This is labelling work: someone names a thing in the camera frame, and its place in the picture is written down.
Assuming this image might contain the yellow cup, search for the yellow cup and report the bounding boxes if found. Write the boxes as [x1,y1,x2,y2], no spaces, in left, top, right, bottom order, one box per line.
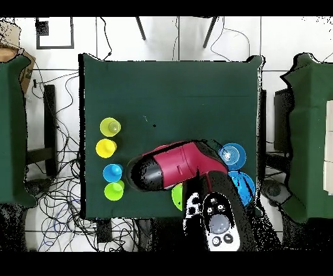
[99,117,122,138]
[95,138,118,159]

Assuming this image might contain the black square floor frame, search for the black square floor frame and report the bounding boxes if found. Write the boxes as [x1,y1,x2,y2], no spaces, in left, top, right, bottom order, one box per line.
[35,16,75,50]

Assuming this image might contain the blue cup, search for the blue cup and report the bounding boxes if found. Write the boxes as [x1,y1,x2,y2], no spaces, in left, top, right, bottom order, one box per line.
[102,163,124,184]

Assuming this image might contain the black cable with plug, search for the black cable with plug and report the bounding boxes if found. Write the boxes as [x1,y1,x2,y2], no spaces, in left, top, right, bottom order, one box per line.
[100,16,113,61]

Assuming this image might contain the dark green tablecloth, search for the dark green tablecloth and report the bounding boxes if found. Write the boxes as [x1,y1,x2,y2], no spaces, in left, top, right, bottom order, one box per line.
[78,53,266,219]

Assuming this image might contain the black floor stand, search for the black floor stand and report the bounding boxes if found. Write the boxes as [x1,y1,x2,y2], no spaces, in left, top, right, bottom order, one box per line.
[25,84,59,178]

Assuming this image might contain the black box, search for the black box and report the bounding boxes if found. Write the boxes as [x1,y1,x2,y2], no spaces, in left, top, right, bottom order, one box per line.
[273,88,293,153]

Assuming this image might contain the large blue bowl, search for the large blue bowl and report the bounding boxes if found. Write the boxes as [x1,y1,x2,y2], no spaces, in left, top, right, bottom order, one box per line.
[228,171,256,206]

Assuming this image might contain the tangle of cables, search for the tangle of cables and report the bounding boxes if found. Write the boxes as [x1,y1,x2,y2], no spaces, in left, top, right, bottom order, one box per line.
[24,70,139,252]

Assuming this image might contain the green cloth covered table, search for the green cloth covered table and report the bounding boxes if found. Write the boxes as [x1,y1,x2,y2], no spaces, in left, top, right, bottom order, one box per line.
[280,53,333,222]
[0,55,37,208]

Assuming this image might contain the black power strip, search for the black power strip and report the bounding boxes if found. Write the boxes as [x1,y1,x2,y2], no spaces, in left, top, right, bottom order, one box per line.
[96,219,113,244]

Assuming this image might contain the black tripod leg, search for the black tripod leg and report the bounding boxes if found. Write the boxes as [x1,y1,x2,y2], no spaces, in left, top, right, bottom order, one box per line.
[135,16,147,42]
[202,16,219,49]

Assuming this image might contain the green bowl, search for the green bowl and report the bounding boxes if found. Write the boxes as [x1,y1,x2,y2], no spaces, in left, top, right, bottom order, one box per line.
[170,182,184,212]

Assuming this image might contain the green cup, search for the green cup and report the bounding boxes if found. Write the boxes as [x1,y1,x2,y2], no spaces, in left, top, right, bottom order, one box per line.
[103,180,126,202]

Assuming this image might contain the small blue bowl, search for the small blue bowl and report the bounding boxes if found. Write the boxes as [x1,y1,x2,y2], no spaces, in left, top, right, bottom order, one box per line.
[218,143,247,171]

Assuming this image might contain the cardboard box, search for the cardboard box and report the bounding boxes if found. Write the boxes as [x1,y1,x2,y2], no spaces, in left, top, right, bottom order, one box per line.
[0,20,36,94]

